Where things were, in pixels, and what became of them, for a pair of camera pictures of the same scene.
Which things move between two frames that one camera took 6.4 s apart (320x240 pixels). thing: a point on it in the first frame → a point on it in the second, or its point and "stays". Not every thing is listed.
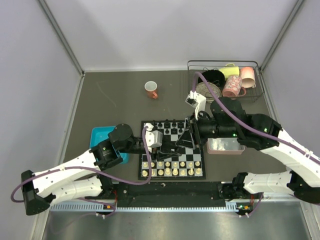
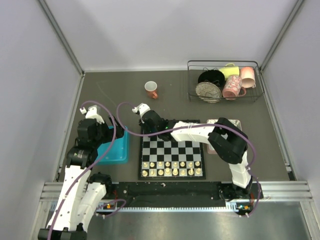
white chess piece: (167, 171) stays
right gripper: (187, 139) → (144, 125)
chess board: (189, 166) stays
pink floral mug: (232, 87) stays
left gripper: (161, 155) → (110, 132)
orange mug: (151, 86) stays
